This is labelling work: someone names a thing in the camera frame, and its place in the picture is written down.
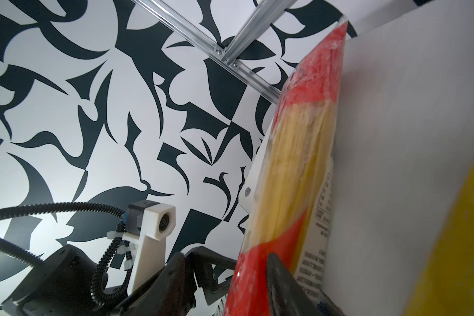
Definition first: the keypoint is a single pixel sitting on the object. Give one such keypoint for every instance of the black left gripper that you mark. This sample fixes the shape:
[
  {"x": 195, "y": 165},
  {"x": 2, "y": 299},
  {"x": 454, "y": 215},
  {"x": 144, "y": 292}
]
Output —
[{"x": 171, "y": 291}]

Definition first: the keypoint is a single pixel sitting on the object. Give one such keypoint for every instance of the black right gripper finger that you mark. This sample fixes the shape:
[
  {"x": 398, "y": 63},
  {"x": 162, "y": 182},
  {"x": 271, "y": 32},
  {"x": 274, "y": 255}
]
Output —
[{"x": 285, "y": 296}]

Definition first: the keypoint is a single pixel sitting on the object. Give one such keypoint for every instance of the yellow brown spaghetti pack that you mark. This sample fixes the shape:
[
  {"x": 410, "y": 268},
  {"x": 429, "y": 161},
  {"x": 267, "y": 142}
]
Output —
[{"x": 446, "y": 285}]

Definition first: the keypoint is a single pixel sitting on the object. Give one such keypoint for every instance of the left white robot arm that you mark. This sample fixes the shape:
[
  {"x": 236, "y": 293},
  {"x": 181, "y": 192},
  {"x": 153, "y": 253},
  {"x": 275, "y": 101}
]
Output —
[{"x": 61, "y": 286}]

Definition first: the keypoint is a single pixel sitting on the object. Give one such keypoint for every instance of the red yellow spaghetti pack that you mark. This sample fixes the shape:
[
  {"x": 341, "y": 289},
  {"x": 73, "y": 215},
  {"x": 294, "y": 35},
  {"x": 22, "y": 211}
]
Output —
[{"x": 291, "y": 207}]

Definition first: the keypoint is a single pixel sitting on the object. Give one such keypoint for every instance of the aluminium frame of enclosure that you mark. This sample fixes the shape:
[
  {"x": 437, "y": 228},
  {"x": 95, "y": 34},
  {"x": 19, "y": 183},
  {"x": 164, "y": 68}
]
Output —
[{"x": 222, "y": 30}]

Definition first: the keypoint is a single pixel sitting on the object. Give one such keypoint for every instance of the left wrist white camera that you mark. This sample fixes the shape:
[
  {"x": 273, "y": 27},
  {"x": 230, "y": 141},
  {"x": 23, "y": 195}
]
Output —
[{"x": 148, "y": 224}]

